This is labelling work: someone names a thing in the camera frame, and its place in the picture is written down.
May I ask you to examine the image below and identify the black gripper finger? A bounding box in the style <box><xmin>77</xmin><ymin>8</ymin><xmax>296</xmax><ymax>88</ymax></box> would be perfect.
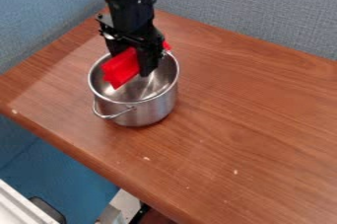
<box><xmin>103</xmin><ymin>34</ymin><xmax>130</xmax><ymax>57</ymax></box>
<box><xmin>137</xmin><ymin>41</ymin><xmax>163</xmax><ymax>77</ymax></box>

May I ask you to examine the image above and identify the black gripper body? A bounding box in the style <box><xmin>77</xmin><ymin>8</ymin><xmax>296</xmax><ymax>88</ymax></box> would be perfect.
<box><xmin>94</xmin><ymin>0</ymin><xmax>166</xmax><ymax>49</ymax></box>

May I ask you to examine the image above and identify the red rectangular block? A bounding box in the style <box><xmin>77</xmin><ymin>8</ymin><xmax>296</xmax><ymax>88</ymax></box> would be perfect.
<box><xmin>99</xmin><ymin>45</ymin><xmax>159</xmax><ymax>90</ymax></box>

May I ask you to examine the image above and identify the stainless steel pot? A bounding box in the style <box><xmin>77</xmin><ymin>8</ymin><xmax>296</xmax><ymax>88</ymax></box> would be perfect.
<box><xmin>86</xmin><ymin>52</ymin><xmax>178</xmax><ymax>127</ymax></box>

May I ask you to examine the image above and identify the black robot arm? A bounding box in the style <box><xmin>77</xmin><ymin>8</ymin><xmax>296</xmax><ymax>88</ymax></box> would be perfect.
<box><xmin>97</xmin><ymin>0</ymin><xmax>165</xmax><ymax>77</ymax></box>

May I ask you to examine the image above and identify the white device with black part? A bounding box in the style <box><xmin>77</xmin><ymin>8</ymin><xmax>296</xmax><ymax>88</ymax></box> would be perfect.
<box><xmin>0</xmin><ymin>180</ymin><xmax>66</xmax><ymax>224</ymax></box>

